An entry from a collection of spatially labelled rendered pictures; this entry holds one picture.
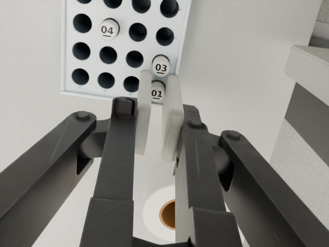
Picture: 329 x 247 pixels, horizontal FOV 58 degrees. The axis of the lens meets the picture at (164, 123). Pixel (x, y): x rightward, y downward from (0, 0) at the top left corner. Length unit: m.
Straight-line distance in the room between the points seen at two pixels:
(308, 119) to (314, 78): 0.59
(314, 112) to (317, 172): 0.68
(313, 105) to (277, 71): 0.49
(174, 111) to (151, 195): 0.13
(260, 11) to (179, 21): 0.07
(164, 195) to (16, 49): 0.17
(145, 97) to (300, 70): 0.09
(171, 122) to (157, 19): 0.09
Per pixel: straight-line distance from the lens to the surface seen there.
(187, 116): 0.17
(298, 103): 0.81
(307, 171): 1.38
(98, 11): 0.22
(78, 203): 0.34
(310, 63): 0.18
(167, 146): 0.16
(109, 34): 0.20
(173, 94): 0.17
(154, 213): 0.28
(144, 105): 0.15
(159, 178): 0.28
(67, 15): 0.22
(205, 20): 0.25
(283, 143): 1.26
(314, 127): 0.74
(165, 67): 0.21
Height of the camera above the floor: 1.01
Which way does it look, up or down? 64 degrees down
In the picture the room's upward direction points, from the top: 177 degrees clockwise
